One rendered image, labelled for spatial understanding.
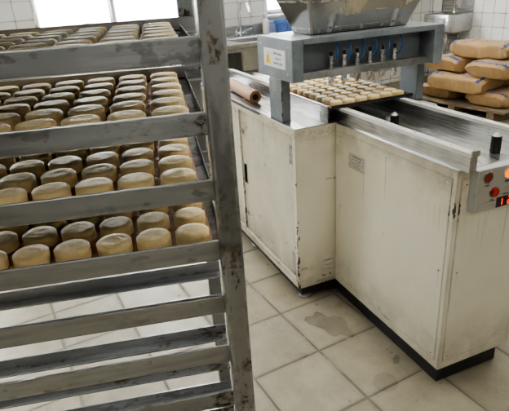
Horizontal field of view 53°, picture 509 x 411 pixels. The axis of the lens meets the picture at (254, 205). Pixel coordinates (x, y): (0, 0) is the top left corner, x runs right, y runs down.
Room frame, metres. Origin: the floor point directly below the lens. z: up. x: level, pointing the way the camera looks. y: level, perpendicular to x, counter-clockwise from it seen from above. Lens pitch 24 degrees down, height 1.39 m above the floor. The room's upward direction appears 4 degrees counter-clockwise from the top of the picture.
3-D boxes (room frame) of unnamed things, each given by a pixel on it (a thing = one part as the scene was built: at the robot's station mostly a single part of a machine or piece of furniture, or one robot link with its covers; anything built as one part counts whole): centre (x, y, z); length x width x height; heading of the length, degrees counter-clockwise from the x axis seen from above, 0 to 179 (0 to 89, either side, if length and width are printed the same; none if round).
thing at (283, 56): (2.26, -0.45, 1.01); 0.72 x 0.33 x 0.34; 112
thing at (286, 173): (2.70, -0.28, 0.42); 1.28 x 0.72 x 0.84; 22
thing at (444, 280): (1.79, -0.64, 0.45); 0.70 x 0.34 x 0.90; 22
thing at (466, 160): (2.31, -0.28, 0.87); 2.01 x 0.03 x 0.07; 22
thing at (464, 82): (5.28, -2.25, 0.32); 0.72 x 0.42 x 0.17; 31
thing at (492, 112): (5.38, -2.45, 0.06); 1.20 x 0.80 x 0.11; 29
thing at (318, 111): (2.63, -0.08, 0.88); 1.28 x 0.01 x 0.07; 22
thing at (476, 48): (5.35, -2.49, 0.62); 0.72 x 0.42 x 0.17; 33
